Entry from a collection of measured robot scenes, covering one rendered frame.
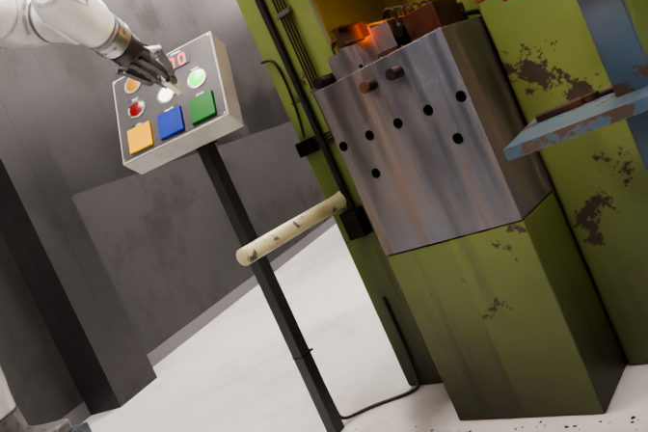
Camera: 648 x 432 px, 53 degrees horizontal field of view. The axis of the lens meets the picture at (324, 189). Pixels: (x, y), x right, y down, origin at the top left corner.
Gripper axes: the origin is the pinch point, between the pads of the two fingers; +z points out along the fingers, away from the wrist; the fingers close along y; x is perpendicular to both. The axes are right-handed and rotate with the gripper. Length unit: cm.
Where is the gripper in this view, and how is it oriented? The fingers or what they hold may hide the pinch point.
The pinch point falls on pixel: (172, 83)
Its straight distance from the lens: 167.2
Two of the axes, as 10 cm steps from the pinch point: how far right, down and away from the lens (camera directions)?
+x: -2.5, -8.8, 4.2
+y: 8.9, -3.8, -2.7
